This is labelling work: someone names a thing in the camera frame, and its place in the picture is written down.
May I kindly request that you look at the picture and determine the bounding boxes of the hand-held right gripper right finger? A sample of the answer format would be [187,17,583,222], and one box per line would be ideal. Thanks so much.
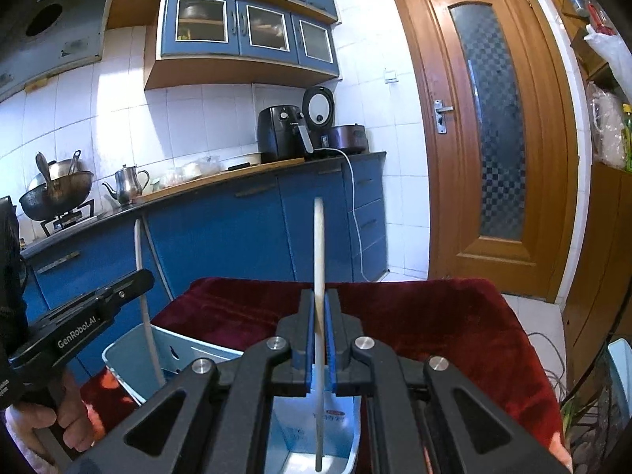
[326,288,571,474]

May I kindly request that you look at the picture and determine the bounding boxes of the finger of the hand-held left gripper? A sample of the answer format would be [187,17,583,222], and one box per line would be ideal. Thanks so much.
[99,269,155,310]

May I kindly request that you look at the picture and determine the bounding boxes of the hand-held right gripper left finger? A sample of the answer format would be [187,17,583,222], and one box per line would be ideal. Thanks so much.
[64,289,317,474]

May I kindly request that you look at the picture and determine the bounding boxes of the white plastic forks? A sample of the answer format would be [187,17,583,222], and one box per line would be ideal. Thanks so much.
[133,218,165,390]

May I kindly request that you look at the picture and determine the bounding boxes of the white blue utensil box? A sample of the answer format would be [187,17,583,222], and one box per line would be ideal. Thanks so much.
[101,325,362,474]

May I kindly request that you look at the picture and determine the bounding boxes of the white plastic spoon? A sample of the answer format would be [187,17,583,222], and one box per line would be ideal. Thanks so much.
[312,196,327,473]

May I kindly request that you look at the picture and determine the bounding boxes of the person's left hand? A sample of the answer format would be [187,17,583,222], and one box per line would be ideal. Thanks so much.
[10,372,96,453]

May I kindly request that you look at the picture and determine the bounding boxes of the gas stove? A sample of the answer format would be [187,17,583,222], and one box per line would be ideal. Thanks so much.
[37,200,102,238]

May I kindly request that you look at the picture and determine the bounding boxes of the dark red patterned blanket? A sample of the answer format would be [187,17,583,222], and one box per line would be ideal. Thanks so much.
[79,276,574,474]

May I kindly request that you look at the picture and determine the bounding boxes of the steel kettle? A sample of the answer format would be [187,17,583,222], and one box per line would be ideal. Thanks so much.
[102,165,150,208]

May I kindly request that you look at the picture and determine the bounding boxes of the blue kitchen base cabinet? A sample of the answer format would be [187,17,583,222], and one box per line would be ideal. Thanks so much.
[20,150,388,386]

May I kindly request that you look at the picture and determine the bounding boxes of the black wok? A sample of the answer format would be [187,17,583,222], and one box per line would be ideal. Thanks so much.
[19,170,94,221]

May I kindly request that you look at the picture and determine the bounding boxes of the clear food container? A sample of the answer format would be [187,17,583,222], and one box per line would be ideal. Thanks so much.
[182,155,222,179]

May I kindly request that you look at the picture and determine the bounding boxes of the wooden cutting board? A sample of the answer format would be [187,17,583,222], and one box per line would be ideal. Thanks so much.
[133,157,306,203]

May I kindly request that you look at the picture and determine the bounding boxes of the metal ladle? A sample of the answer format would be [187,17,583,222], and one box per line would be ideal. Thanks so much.
[36,152,56,194]

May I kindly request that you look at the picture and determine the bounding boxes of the white tray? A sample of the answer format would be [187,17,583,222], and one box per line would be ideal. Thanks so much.
[222,153,261,171]

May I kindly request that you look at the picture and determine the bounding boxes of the wooden door with frosted glass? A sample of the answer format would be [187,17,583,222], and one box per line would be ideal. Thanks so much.
[387,0,581,302]

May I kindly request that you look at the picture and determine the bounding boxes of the black air fryer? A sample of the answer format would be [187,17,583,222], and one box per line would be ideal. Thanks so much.
[258,105,314,164]

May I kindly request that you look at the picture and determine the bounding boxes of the dark brown slow cooker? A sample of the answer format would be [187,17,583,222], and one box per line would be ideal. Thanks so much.
[330,124,369,155]

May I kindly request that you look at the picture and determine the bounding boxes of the grey range hood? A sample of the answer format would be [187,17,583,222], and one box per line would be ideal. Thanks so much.
[0,0,119,102]

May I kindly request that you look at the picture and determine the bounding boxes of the steel pot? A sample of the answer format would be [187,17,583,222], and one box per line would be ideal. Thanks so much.
[179,1,224,23]

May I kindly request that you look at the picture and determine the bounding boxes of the light blue lid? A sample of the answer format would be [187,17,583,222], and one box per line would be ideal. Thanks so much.
[607,338,632,396]

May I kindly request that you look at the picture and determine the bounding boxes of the wooden shelf unit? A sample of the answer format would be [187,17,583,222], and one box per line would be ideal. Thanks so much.
[530,0,632,356]

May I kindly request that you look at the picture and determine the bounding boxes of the bag of white packets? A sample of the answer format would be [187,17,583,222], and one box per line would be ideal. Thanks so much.
[587,81,630,169]

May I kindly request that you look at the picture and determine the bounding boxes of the green bottle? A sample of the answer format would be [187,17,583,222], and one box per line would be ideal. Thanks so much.
[621,103,632,173]

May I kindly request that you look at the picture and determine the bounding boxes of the white plastic bag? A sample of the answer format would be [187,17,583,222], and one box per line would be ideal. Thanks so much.
[585,24,632,102]

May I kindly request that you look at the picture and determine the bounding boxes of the white power cable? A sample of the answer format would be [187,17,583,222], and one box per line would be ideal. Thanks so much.
[316,147,370,282]

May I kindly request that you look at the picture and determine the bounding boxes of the grey floor cables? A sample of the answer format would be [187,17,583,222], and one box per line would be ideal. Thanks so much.
[526,331,568,403]

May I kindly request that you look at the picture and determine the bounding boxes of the metal door handle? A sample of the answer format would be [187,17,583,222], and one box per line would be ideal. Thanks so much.
[433,100,454,134]

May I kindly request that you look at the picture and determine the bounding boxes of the black wire rack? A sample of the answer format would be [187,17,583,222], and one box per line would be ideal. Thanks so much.
[563,340,632,474]

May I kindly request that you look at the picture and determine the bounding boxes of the blue glass-door wall cabinet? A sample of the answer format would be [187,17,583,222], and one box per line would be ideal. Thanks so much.
[144,0,342,90]

